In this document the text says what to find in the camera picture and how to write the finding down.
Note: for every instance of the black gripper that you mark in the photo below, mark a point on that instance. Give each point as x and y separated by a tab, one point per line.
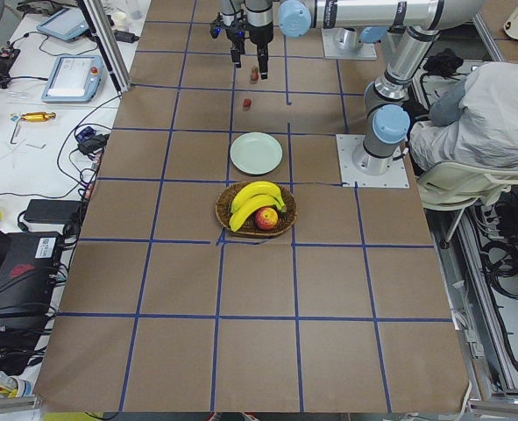
258	36
233	35

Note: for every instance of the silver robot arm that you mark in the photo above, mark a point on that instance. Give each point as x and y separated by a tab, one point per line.
295	19
422	22

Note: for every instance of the light green plate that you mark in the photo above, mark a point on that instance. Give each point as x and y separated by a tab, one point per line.
256	153

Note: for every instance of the yellow banana bunch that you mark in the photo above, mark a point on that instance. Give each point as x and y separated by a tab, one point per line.
252	197

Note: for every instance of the brown wicker basket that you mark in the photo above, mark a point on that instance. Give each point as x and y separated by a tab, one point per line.
249	229

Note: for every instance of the blue teach pendant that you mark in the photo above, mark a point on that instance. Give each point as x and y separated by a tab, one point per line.
66	24
74	79

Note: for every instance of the red yellow apple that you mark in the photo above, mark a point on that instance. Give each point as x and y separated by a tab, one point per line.
266	218

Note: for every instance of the gold wrapped candy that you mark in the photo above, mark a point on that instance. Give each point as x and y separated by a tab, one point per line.
38	116

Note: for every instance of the white office chair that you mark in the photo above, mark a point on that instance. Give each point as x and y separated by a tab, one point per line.
451	185

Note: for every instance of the person in white shirt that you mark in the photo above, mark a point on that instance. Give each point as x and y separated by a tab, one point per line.
475	122

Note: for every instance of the black power adapter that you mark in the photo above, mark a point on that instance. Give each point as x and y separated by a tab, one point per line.
47	211

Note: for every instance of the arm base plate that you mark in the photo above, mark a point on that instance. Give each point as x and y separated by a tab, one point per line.
359	169
345	44

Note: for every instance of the aluminium frame post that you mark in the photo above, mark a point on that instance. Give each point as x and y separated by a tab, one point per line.
100	28

